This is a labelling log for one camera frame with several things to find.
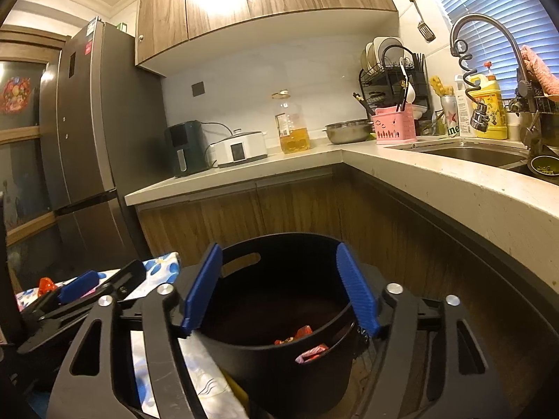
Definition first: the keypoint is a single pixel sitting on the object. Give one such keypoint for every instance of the steel mixing bowl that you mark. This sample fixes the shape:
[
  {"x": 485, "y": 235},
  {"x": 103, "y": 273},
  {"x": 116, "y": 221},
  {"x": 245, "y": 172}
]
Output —
[{"x": 349, "y": 133}]

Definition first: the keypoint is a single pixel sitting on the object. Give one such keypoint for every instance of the black trash bin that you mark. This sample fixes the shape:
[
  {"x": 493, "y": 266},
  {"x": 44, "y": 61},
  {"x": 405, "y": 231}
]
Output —
[{"x": 279, "y": 279}]

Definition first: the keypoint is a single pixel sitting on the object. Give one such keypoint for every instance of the hanging slotted spatula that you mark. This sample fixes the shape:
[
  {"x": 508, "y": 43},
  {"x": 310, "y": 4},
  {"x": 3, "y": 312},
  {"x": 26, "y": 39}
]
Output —
[{"x": 426, "y": 30}]

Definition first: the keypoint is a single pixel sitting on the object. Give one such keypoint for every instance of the white window blind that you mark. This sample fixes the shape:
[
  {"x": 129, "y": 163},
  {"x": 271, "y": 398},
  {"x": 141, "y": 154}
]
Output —
[{"x": 502, "y": 8}]

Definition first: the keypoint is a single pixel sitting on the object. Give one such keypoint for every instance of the red and white wrappers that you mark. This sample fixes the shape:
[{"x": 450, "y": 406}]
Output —
[{"x": 295, "y": 335}]

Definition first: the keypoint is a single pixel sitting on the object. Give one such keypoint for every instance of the pink utensil basket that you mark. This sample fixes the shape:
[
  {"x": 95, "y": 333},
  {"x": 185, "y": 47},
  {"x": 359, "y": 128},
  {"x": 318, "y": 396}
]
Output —
[{"x": 395, "y": 128}]

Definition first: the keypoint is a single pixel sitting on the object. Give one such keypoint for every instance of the white plastic bottle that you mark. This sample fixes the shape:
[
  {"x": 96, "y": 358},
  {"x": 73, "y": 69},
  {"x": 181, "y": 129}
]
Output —
[{"x": 462, "y": 109}]

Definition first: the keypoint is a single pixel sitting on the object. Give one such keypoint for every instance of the yellow brush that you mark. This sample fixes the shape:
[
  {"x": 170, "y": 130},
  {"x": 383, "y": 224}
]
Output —
[{"x": 441, "y": 86}]

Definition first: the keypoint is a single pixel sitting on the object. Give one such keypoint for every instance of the red floral door decoration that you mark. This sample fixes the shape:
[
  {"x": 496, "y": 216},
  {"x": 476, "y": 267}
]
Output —
[{"x": 16, "y": 95}]

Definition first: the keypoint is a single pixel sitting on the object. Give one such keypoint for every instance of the wooden wall cabinets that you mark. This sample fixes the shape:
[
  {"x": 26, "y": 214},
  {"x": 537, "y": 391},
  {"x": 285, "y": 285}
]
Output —
[{"x": 270, "y": 0}]

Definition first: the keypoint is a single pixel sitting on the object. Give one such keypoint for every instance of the wooden glass door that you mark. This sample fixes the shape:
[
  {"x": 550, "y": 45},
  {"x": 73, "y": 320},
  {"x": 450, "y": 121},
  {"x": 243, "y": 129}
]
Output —
[{"x": 19, "y": 133}]

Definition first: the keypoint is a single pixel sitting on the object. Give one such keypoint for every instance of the black dish rack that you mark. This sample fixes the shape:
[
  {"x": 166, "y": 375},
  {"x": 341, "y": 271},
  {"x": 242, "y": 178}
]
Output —
[{"x": 421, "y": 91}]

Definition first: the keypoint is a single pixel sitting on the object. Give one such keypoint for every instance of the grey refrigerator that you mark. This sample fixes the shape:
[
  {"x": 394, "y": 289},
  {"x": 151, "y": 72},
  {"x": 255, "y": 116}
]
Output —
[{"x": 87, "y": 139}]

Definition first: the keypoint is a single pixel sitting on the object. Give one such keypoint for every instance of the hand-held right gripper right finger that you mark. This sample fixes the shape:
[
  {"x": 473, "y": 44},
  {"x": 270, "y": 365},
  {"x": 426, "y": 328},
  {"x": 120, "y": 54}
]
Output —
[{"x": 356, "y": 288}]

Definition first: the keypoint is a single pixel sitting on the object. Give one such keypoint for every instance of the yellow detergent bottle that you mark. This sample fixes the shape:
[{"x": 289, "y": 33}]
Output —
[{"x": 493, "y": 113}]

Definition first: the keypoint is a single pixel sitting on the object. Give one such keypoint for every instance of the dark wall socket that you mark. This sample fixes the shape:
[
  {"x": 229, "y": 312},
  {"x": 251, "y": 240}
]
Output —
[{"x": 198, "y": 89}]

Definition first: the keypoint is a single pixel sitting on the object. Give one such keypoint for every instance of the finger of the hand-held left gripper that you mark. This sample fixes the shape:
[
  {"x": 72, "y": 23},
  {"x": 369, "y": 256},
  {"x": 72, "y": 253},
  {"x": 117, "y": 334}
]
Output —
[
  {"x": 78, "y": 287},
  {"x": 126, "y": 275}
]

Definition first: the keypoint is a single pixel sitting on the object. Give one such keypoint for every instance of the dark small bowl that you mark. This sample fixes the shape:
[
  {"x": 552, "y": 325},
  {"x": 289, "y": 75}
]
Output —
[{"x": 543, "y": 168}]

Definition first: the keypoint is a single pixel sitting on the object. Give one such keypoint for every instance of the kitchen counter with wooden cabinets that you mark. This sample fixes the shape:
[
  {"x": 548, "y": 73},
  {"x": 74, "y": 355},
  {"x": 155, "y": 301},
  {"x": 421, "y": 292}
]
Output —
[{"x": 436, "y": 192}]

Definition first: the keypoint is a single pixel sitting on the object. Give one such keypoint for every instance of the red plastic bag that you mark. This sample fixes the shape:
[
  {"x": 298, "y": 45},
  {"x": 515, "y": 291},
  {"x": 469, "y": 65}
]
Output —
[{"x": 46, "y": 287}]

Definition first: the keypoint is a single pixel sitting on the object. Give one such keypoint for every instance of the white ladle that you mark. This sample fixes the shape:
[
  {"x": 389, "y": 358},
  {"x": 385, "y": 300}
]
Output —
[{"x": 408, "y": 91}]

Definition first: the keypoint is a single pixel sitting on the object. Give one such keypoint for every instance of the black air fryer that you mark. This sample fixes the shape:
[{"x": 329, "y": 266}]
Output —
[{"x": 183, "y": 148}]

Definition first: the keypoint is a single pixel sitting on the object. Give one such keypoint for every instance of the white rice cooker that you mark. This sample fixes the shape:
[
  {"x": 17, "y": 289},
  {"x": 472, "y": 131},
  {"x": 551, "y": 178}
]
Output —
[{"x": 240, "y": 150}]

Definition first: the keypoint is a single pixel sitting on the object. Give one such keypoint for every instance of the steel kitchen faucet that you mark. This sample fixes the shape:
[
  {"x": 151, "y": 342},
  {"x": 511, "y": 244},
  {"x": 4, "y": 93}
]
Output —
[{"x": 515, "y": 48}]

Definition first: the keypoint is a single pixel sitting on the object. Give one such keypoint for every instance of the cooking oil bottle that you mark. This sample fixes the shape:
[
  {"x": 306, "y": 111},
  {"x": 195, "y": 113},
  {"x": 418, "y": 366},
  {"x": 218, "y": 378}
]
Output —
[{"x": 291, "y": 131}]

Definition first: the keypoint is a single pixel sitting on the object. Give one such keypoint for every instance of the steel kitchen sink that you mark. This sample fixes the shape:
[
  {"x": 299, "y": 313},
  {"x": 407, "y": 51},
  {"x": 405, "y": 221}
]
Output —
[{"x": 471, "y": 155}]

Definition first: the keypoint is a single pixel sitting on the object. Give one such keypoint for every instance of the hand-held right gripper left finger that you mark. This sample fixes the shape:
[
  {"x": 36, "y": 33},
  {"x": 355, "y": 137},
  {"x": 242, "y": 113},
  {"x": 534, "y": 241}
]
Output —
[{"x": 203, "y": 288}]

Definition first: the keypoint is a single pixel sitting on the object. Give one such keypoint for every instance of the white plate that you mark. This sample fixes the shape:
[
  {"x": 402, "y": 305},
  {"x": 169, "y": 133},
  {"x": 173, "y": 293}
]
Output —
[
  {"x": 388, "y": 48},
  {"x": 367, "y": 56}
]

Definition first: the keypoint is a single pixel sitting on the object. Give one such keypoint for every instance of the silver beer can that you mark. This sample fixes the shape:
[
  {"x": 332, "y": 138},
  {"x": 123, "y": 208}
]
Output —
[{"x": 450, "y": 118}]

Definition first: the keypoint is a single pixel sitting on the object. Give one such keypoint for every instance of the pink dishcloth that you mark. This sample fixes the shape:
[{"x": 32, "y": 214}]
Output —
[{"x": 541, "y": 72}]

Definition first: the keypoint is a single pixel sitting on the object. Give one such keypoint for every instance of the blue floral tablecloth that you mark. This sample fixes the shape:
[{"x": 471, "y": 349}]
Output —
[{"x": 209, "y": 384}]

